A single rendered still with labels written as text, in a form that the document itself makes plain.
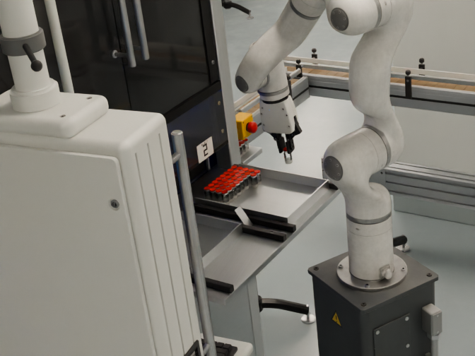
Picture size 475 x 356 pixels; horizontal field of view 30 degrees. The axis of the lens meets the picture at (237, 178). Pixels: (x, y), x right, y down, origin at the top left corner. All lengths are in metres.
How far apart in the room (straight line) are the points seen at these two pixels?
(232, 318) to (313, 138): 2.29
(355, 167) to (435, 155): 2.11
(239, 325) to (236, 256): 0.77
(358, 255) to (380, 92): 0.47
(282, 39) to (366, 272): 0.65
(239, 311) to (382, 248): 1.02
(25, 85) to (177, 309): 0.57
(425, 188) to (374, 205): 1.39
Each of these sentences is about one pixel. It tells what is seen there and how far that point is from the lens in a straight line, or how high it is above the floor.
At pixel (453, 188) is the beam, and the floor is 0.51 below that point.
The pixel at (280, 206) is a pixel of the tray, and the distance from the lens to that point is 2.76.
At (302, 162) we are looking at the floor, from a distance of 5.03.
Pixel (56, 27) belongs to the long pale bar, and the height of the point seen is 1.63.
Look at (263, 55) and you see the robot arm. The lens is 2.30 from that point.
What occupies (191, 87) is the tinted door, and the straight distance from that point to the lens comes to 2.78.
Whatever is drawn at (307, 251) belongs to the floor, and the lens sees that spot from 4.19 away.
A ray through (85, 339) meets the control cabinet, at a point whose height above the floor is 1.07.
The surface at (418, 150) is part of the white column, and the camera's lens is 4.29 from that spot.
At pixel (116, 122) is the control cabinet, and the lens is 1.77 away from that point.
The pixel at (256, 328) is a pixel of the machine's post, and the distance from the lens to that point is 3.39.
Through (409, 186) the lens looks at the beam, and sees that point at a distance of 3.67.
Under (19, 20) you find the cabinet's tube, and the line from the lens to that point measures 1.76.
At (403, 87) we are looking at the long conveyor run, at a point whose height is 0.93.
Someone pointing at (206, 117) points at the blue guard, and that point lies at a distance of 2.85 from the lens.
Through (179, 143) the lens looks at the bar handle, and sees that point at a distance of 1.86.
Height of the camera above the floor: 2.21
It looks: 27 degrees down
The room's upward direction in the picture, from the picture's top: 7 degrees counter-clockwise
